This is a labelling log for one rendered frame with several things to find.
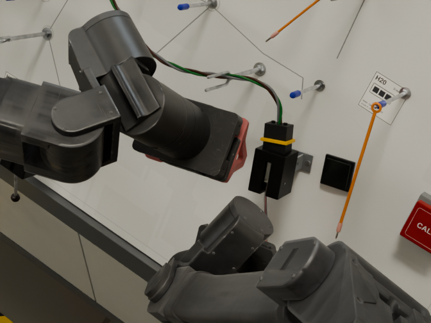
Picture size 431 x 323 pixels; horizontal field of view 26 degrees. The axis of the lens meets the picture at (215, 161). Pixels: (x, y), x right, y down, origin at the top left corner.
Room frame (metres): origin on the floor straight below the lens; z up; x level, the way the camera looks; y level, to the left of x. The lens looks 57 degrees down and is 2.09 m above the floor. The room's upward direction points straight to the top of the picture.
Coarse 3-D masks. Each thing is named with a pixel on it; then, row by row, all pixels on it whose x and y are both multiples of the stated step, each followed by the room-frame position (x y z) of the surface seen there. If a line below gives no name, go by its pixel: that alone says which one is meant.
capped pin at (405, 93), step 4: (404, 88) 0.69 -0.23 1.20; (408, 88) 0.69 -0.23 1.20; (400, 92) 0.69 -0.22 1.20; (404, 92) 0.68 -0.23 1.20; (408, 92) 0.69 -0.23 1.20; (396, 96) 0.67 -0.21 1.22; (400, 96) 0.67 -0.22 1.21; (404, 96) 0.68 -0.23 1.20; (408, 96) 0.68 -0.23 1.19; (388, 100) 0.65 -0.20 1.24; (392, 100) 0.65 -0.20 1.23; (384, 104) 0.63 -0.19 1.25
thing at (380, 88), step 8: (376, 72) 0.72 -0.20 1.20; (376, 80) 0.71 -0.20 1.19; (384, 80) 0.71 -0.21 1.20; (392, 80) 0.70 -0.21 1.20; (368, 88) 0.71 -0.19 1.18; (376, 88) 0.70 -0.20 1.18; (384, 88) 0.70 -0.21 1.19; (392, 88) 0.70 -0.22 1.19; (400, 88) 0.69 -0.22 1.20; (368, 96) 0.70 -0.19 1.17; (376, 96) 0.70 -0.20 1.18; (384, 96) 0.69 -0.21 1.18; (392, 96) 0.69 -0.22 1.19; (360, 104) 0.70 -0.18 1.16; (368, 104) 0.69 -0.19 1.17; (392, 104) 0.68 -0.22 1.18; (400, 104) 0.68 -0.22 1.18; (384, 112) 0.68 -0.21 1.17; (392, 112) 0.68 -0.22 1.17; (384, 120) 0.67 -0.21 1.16; (392, 120) 0.67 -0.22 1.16
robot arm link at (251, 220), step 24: (216, 216) 0.51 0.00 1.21; (240, 216) 0.49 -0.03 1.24; (264, 216) 0.51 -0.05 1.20; (216, 240) 0.47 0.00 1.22; (240, 240) 0.47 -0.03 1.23; (264, 240) 0.48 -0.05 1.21; (168, 264) 0.45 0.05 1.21; (192, 264) 0.45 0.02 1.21; (216, 264) 0.45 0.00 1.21; (240, 264) 0.45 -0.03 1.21
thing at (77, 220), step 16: (0, 160) 0.81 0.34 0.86; (0, 176) 0.81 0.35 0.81; (32, 176) 0.78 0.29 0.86; (32, 192) 0.77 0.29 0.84; (48, 192) 0.75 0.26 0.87; (48, 208) 0.75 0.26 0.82; (64, 208) 0.72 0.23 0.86; (80, 224) 0.70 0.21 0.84; (96, 224) 0.69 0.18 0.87; (96, 240) 0.69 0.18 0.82; (112, 240) 0.67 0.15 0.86; (112, 256) 0.67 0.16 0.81; (128, 256) 0.65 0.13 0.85; (144, 256) 0.64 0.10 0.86; (144, 272) 0.63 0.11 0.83
